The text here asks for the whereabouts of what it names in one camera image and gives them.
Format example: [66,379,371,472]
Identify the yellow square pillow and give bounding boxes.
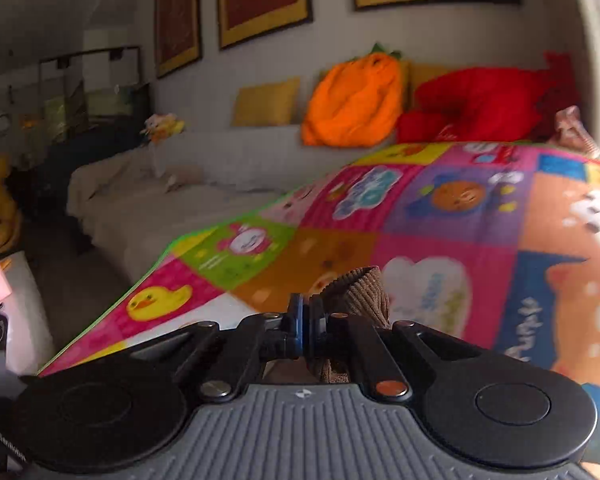
[230,77,300,127]

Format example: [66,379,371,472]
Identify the red plush cushion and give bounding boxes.
[396,51,580,144]

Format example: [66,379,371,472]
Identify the beige sofa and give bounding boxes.
[66,123,397,286]

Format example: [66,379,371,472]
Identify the pink cloth toy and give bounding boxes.
[548,106,600,159]

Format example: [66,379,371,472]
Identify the yellow plush toy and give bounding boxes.
[140,114,185,144]

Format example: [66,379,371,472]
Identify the brown corduroy garment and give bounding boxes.
[304,264,392,386]

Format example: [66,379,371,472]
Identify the orange pumpkin plush cushion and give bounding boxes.
[300,44,410,148]

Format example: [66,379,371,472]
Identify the colourful cartoon play mat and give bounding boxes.
[45,143,600,467]

